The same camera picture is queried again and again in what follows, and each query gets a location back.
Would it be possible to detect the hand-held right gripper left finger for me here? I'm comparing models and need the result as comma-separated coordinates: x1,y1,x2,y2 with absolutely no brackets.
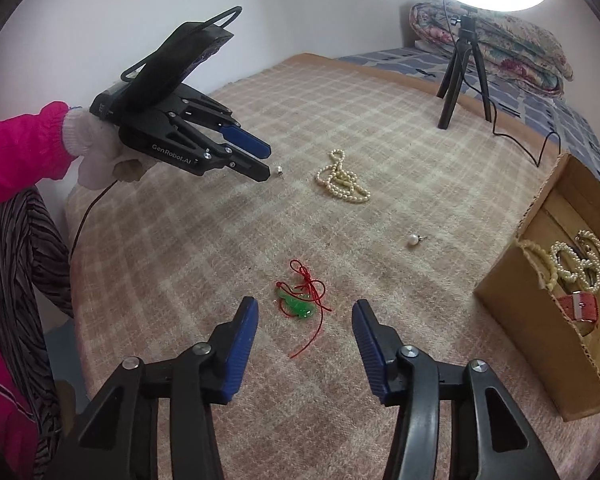
45,296,259,480

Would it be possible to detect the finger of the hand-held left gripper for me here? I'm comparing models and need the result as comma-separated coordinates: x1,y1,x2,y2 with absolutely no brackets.
172,114,272,184
180,86,272,160

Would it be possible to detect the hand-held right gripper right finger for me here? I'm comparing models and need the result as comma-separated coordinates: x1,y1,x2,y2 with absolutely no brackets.
351,299,561,480

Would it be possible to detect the green pendant red string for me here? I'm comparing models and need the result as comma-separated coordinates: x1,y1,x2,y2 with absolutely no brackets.
272,259,333,360

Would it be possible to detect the short pearl necklace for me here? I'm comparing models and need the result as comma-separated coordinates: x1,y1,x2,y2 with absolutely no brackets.
316,149,372,205

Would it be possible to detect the cardboard box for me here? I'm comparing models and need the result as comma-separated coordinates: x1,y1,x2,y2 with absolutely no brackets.
473,152,600,422

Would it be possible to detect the red strap wristwatch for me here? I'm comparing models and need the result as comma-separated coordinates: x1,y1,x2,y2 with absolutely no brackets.
555,292,600,336

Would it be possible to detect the long pearl necklace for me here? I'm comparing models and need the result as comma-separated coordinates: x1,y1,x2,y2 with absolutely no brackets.
517,230,600,297

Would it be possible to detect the person's left forearm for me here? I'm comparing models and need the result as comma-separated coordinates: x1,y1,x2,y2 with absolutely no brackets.
0,101,78,211

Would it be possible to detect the person's left hand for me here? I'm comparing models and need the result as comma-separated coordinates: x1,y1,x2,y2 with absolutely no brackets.
62,108,143,191

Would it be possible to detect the pink plaid blanket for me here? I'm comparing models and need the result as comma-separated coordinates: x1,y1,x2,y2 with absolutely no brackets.
62,52,600,480

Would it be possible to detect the black tripod stand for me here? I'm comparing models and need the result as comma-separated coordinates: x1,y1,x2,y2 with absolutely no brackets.
436,7,492,130

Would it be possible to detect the zebra striped garment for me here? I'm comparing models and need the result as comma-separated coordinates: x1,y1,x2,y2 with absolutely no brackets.
0,187,76,480

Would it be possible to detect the folded floral quilt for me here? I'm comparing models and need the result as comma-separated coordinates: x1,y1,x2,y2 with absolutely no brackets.
410,1,576,97

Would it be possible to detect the blue patterned bedsheet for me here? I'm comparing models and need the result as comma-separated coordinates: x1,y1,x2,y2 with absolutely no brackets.
337,46,600,181

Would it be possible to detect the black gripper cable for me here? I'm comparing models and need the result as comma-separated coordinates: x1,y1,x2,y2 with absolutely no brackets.
69,177,118,263

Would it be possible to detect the ring light on tripod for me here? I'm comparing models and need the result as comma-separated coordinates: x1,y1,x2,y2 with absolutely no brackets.
442,0,563,167

